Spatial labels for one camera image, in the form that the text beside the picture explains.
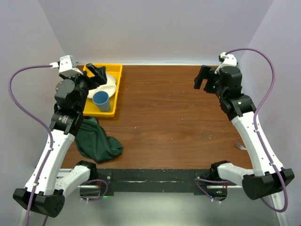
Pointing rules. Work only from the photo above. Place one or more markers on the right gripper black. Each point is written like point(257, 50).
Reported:
point(207, 73)

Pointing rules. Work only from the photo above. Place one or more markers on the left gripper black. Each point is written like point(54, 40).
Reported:
point(99, 73)

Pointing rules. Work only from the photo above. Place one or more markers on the dark green cloth napkin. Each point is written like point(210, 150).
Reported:
point(93, 143)

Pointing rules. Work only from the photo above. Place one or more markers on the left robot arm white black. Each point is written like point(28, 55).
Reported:
point(44, 193)

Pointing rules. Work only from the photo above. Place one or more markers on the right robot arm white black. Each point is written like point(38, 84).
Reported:
point(267, 172)

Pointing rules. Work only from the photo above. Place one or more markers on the white divided plate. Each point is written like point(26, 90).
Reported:
point(110, 87)

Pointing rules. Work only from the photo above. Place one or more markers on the blue plastic cup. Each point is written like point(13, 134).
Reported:
point(102, 100)

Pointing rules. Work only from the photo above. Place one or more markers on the yellow plastic bin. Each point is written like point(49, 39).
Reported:
point(113, 72)

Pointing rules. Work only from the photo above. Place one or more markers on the silver metal fork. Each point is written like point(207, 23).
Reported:
point(240, 146)

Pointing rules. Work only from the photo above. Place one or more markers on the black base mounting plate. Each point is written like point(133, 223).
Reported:
point(153, 181)

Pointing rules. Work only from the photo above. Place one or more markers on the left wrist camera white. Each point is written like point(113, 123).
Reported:
point(66, 66)

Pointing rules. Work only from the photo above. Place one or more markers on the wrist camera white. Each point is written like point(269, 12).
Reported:
point(226, 60)
point(66, 66)

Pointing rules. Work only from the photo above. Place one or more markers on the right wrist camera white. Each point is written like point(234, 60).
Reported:
point(226, 60)

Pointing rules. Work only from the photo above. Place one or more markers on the aluminium table frame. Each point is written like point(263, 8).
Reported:
point(163, 209)

